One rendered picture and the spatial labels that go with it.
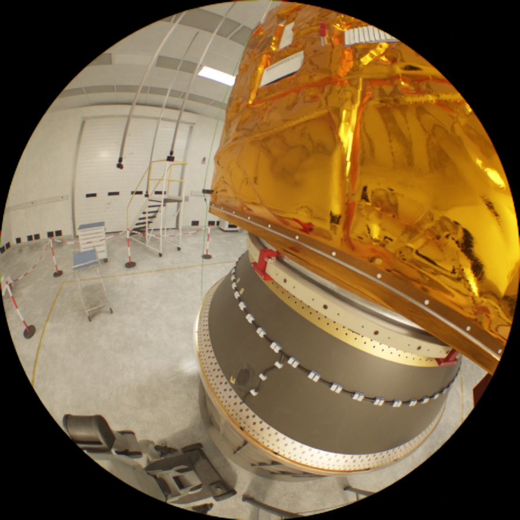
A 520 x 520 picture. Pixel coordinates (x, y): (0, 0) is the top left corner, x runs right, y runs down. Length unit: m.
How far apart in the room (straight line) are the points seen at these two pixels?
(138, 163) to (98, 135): 2.26
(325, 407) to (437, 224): 0.58
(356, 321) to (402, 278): 0.16
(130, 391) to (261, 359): 1.83
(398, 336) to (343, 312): 0.17
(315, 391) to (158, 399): 1.77
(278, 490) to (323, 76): 2.61
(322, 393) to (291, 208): 0.61
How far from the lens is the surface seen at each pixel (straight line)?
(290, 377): 0.60
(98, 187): 7.80
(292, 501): 2.07
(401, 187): 0.47
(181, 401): 2.08
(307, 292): 0.50
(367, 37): 0.93
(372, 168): 0.48
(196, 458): 1.73
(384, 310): 0.51
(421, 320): 0.52
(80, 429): 0.70
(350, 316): 0.47
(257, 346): 0.65
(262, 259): 0.61
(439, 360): 0.66
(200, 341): 0.96
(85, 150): 8.14
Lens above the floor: 1.93
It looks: 21 degrees down
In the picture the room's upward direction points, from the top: 11 degrees clockwise
